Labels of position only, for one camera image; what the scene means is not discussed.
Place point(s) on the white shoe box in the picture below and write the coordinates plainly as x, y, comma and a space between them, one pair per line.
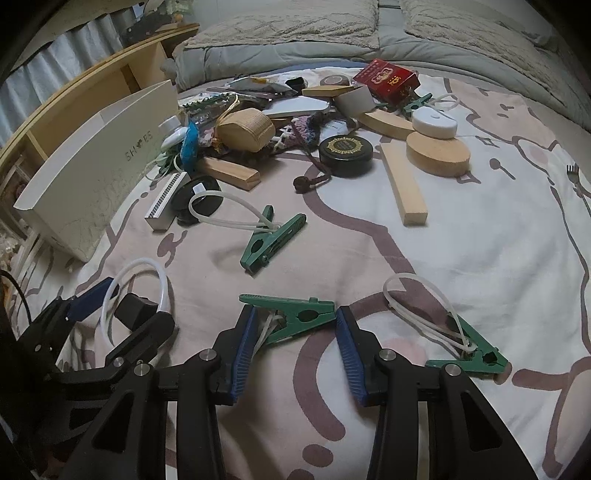
74, 195

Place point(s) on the patterned cartoon blanket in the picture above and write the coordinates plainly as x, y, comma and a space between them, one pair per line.
508, 244

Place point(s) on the round wooden disc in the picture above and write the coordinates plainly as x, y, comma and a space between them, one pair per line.
439, 157

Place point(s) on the wooden bedside shelf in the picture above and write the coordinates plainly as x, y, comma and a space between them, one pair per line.
114, 78

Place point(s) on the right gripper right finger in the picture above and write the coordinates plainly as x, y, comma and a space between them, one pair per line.
467, 438

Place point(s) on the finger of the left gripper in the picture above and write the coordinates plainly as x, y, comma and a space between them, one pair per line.
51, 328
126, 437

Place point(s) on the red cigarette box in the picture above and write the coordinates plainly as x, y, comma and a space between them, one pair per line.
388, 82

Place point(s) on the grey quilted duvet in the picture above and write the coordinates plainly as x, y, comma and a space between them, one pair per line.
506, 43

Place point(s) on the grey curtain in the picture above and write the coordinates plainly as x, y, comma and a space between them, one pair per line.
53, 66

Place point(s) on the green clip with white loop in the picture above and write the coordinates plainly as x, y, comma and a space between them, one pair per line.
296, 316

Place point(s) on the long wooden stick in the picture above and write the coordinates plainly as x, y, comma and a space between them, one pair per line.
411, 204

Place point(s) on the short wooden block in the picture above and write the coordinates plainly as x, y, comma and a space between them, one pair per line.
237, 175

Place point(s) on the white round tape measure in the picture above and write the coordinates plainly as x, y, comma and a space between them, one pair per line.
434, 124

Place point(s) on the black round disc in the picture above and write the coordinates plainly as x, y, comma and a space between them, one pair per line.
205, 205

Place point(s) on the blue plastic packet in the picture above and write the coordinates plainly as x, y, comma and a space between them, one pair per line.
189, 149

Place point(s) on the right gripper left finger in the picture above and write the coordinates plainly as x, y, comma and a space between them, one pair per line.
213, 377

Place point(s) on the black round tin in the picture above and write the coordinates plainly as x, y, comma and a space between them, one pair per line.
346, 156

